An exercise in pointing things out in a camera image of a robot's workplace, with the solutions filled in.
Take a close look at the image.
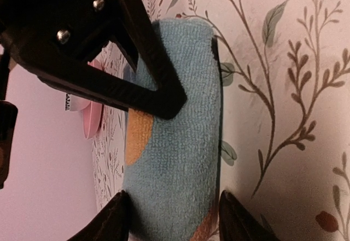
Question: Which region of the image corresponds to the blue orange dotted towel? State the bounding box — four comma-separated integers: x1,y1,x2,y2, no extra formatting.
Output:
122,19,221,240

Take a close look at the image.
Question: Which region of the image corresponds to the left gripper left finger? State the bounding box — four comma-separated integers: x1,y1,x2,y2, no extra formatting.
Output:
68,191,131,241

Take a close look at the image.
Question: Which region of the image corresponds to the floral tablecloth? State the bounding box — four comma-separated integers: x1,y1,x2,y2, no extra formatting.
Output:
91,0,350,241

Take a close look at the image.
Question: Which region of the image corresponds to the patterned bowl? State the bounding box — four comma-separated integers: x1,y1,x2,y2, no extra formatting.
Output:
65,93,90,111

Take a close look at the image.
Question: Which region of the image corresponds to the pink plate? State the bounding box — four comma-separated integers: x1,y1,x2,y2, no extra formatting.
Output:
81,59,106,140

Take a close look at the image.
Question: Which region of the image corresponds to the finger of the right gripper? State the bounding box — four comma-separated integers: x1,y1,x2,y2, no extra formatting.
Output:
1,0,186,120

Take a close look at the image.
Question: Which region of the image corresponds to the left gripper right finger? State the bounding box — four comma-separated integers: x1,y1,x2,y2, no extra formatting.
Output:
219,190,278,241

